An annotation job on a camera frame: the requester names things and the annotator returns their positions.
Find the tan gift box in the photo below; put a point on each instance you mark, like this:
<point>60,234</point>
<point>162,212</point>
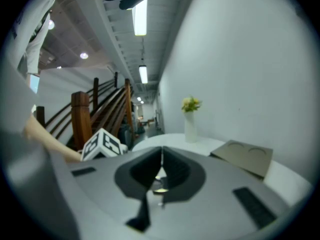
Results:
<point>245,159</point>

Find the person's left forearm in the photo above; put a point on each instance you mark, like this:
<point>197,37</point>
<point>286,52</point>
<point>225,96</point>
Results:
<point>50,144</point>

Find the white vase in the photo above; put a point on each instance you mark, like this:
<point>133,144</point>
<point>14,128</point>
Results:
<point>190,129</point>

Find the wooden staircase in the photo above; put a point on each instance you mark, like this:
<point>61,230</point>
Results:
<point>80,119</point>

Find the round ceiling lamp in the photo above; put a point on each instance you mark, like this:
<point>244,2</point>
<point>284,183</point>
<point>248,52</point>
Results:
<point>51,24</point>
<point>84,55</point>

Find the long ceiling light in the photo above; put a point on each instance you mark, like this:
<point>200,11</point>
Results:
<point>140,16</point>
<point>143,74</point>

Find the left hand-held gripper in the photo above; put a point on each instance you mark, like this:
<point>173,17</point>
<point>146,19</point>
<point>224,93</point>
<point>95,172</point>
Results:
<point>100,144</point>

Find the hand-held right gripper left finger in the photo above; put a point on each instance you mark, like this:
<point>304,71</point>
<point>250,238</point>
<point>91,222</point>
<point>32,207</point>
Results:
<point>100,196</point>

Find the yellow flower bouquet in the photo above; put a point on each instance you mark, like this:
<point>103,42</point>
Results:
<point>191,104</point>

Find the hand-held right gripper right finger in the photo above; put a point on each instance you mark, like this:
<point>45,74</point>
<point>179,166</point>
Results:
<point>212,209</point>

